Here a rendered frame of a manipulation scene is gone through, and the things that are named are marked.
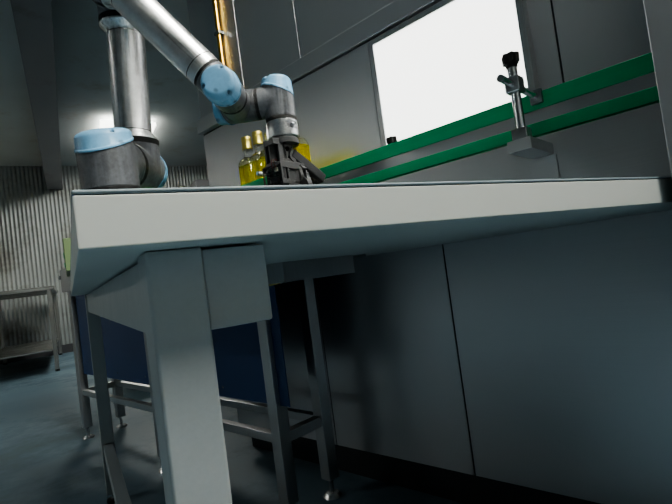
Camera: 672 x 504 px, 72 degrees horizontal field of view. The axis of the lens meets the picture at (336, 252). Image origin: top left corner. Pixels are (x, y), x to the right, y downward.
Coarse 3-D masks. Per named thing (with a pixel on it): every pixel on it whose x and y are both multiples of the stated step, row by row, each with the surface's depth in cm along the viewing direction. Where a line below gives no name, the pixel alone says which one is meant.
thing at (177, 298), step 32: (160, 256) 32; (192, 256) 33; (224, 256) 35; (256, 256) 36; (128, 288) 46; (160, 288) 32; (192, 288) 33; (224, 288) 34; (256, 288) 36; (96, 320) 159; (128, 320) 49; (160, 320) 32; (192, 320) 33; (224, 320) 34; (256, 320) 36; (96, 352) 158; (160, 352) 31; (192, 352) 32; (96, 384) 157; (160, 384) 31; (192, 384) 32; (160, 416) 32; (192, 416) 32; (160, 448) 34; (192, 448) 32; (224, 448) 33; (192, 480) 32; (224, 480) 33
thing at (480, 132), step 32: (640, 64) 75; (544, 96) 85; (576, 96) 82; (608, 96) 79; (640, 96) 75; (448, 128) 99; (480, 128) 94; (512, 128) 90; (544, 128) 86; (352, 160) 117; (384, 160) 111; (416, 160) 105; (448, 160) 99
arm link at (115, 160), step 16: (112, 128) 96; (80, 144) 94; (96, 144) 94; (112, 144) 95; (128, 144) 98; (80, 160) 95; (96, 160) 94; (112, 160) 95; (128, 160) 97; (144, 160) 105; (80, 176) 95; (96, 176) 94; (112, 176) 94; (128, 176) 97; (144, 176) 106
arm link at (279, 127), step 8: (272, 120) 108; (280, 120) 108; (288, 120) 108; (296, 120) 111; (272, 128) 108; (280, 128) 108; (288, 128) 108; (296, 128) 110; (272, 136) 108; (280, 136) 108; (296, 136) 111
